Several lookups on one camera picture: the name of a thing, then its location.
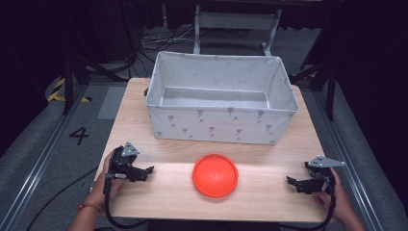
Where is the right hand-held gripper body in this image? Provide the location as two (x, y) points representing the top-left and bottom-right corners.
(303, 156), (347, 194)

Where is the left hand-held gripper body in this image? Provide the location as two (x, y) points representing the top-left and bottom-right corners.
(104, 141), (142, 185)

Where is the orange round plastic plate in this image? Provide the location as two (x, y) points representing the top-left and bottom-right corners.
(191, 153), (240, 198)

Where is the grey printed fabric storage box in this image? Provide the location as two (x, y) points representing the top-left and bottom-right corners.
(143, 50), (300, 145)

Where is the person's left hand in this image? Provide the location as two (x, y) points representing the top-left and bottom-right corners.
(87, 149), (127, 210)

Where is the person's right hand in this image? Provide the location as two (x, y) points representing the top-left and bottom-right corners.
(313, 167), (355, 223)

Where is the black metal tripod stand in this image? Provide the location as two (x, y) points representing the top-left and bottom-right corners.
(289, 0), (342, 123)
(61, 0), (138, 116)

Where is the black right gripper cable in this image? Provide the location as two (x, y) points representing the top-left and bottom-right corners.
(278, 179), (338, 231)

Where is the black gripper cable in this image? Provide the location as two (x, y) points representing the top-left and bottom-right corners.
(102, 178), (152, 231)
(278, 179), (338, 231)

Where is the metal floor rail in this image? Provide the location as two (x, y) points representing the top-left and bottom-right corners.
(0, 82), (92, 231)
(311, 90), (388, 231)

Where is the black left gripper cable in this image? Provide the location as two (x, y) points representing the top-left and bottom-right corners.
(102, 178), (152, 231)

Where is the orange thread bracelet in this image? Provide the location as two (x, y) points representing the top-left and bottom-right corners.
(75, 202), (103, 213)

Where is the thin black floor cable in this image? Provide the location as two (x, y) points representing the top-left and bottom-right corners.
(25, 166), (99, 231)

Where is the bundle of floor cables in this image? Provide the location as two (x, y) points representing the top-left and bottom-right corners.
(137, 26), (197, 66)

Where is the grey metal frame stand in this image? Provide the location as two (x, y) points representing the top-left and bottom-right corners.
(192, 4), (284, 58)

